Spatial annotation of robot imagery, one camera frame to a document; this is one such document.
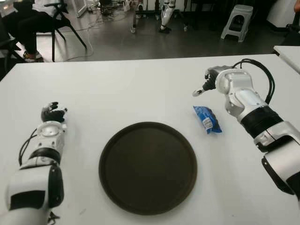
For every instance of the blue Oreo cookie packet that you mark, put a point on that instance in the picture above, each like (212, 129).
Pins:
(204, 112)

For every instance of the black wheeled frame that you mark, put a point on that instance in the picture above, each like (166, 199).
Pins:
(134, 21)

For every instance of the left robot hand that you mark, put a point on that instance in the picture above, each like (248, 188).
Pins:
(52, 113)

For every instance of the white humanoid robot leg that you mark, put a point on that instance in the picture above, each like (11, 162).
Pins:
(165, 15)

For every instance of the black folding chair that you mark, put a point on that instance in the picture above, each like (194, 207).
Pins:
(62, 22)

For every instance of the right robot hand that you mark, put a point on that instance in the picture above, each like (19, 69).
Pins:
(211, 82)

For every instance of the grey plastic stool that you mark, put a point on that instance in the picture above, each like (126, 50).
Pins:
(241, 9)

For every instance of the white side table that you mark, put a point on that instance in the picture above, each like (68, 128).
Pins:
(290, 54)

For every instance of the white leaning frame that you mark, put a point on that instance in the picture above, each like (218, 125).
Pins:
(82, 11)

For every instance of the round dark brown tray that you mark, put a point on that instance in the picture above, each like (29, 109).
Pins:
(147, 168)

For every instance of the seated person black trousers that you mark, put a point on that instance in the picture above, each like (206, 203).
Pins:
(25, 25)

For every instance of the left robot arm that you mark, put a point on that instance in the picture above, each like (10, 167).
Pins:
(30, 182)

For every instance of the black office chair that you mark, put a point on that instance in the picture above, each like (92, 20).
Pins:
(290, 35)

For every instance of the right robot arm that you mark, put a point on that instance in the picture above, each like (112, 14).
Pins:
(246, 98)

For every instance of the black chair frame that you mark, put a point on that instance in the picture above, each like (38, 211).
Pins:
(10, 44)

